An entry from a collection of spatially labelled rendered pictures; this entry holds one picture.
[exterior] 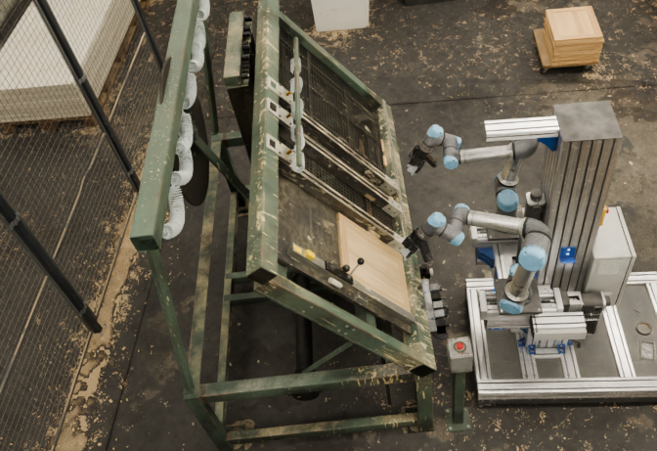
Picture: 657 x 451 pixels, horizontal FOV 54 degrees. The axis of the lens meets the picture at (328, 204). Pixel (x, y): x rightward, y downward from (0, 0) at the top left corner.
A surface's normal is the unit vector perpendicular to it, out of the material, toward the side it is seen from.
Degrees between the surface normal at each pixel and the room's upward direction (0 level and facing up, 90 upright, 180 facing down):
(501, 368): 0
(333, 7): 90
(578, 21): 0
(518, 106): 0
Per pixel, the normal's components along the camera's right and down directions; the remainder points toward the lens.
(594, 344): -0.14, -0.66
